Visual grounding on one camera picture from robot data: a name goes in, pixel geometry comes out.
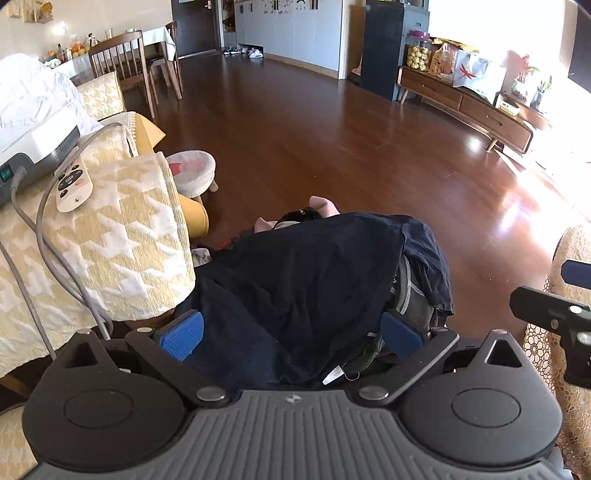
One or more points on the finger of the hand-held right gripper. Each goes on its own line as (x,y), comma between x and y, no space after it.
(547,311)
(578,273)

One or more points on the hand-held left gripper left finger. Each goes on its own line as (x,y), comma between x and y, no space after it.
(181,334)

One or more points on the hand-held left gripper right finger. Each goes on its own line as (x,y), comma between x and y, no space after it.
(401,333)

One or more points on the dark navy T-shirt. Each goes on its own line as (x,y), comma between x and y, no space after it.
(300,286)

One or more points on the grey garment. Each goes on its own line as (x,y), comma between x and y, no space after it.
(408,295)

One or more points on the yellow floral lace cloth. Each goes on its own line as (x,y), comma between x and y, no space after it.
(570,415)

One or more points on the yellow houndstooth blanket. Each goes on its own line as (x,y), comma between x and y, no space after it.
(134,235)

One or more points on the yellow sofa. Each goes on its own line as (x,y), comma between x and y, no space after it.
(196,217)

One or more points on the pink plush toy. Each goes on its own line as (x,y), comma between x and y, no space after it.
(323,205)

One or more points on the white round stool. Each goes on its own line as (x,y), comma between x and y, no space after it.
(194,173)

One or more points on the white remote control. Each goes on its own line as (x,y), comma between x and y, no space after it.
(74,182)

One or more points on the wooden TV cabinet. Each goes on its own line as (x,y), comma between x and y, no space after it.
(466,108)

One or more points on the potted flowering plant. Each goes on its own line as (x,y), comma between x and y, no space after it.
(526,76)

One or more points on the white gift bag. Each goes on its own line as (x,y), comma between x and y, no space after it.
(473,71)

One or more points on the white and grey appliance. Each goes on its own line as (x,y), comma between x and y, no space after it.
(32,152)

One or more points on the yellow houndstooth cushion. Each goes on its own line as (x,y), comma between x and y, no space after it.
(101,94)

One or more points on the wooden dining chair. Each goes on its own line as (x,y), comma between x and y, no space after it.
(170,64)
(117,55)

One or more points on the jar with purple lid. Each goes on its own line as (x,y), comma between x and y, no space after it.
(419,53)

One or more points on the white quilt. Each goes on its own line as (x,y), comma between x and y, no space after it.
(37,92)

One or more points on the dark blue cabinet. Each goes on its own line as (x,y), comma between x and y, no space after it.
(392,50)

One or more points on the row of shoes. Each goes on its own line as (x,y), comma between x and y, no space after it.
(242,50)

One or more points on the dining table with white tablecloth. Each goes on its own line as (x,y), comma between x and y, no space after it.
(154,39)

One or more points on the pile of oranges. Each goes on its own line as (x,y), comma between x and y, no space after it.
(78,50)

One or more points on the dark door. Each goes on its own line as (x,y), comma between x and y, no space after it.
(194,25)

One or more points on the white wardrobe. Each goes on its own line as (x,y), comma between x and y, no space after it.
(300,32)

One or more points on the black wall TV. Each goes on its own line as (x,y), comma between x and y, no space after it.
(581,50)

